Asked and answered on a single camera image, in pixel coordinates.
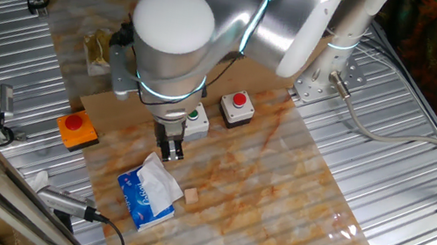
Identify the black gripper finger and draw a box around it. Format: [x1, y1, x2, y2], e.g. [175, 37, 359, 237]
[170, 140, 189, 162]
[155, 139, 176, 164]

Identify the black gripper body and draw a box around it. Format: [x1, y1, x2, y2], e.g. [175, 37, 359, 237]
[151, 117, 189, 149]

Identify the grey box green button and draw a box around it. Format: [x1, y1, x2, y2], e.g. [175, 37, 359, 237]
[179, 99, 214, 147]

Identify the white tissue sheet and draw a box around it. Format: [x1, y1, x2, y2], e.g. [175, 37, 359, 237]
[130, 148, 190, 221]

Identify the small wooden cube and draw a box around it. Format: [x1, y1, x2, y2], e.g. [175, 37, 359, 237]
[181, 185, 201, 207]

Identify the blue tissue pack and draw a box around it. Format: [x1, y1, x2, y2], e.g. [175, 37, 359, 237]
[109, 162, 183, 237]

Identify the brown cardboard divider board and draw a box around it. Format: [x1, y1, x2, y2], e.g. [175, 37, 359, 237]
[74, 0, 333, 170]

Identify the white box red button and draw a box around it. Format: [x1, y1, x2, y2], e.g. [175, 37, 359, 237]
[215, 87, 259, 133]

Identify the orange box red mushroom button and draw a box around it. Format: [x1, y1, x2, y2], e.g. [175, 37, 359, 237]
[52, 105, 104, 155]

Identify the crumpled white tissue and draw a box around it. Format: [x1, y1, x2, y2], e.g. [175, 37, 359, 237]
[22, 167, 54, 196]

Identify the small silver ribbed box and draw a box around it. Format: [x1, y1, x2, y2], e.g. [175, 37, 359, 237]
[0, 83, 20, 121]

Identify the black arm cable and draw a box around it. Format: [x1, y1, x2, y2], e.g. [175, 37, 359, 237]
[204, 47, 244, 95]

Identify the black camera cable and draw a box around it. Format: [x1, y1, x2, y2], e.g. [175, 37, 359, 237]
[89, 213, 133, 245]

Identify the silver camera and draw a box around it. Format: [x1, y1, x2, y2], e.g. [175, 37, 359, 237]
[32, 182, 101, 224]

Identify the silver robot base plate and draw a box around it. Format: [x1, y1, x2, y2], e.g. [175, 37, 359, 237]
[290, 47, 370, 112]

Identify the thick grey base cable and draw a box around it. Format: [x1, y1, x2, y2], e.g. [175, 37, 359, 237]
[315, 68, 437, 177]

